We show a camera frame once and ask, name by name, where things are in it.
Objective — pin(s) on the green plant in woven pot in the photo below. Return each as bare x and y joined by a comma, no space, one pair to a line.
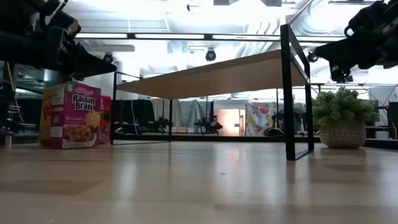
342,109

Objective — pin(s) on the purple Raisin Bran cereal box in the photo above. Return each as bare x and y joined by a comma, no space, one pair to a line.
77,118

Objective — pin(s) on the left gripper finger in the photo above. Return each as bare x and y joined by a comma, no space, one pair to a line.
77,76
93,63

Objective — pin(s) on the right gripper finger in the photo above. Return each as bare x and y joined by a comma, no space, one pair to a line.
340,74
339,53

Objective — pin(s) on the wooden shelf with black frame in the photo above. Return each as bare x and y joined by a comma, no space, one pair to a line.
217,77

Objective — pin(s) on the grey draped cloth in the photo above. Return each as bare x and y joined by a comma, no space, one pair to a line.
191,112

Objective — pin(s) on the colourful floral cloth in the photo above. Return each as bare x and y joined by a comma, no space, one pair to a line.
259,118

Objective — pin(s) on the silver metal cylinder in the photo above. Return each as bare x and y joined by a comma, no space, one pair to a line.
7,140

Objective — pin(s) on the linear ceiling light strip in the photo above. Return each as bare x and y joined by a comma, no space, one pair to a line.
168,36

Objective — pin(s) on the black metal rig frame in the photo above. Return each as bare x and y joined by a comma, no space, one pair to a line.
217,137

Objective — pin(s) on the red cereal box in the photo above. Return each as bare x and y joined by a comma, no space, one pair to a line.
105,121

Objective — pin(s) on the yellow cereal box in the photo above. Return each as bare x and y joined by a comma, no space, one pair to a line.
46,118

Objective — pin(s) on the white draped cloth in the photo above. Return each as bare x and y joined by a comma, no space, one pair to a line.
164,110

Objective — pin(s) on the black round spotlight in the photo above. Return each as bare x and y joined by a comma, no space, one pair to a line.
108,58
311,57
211,55

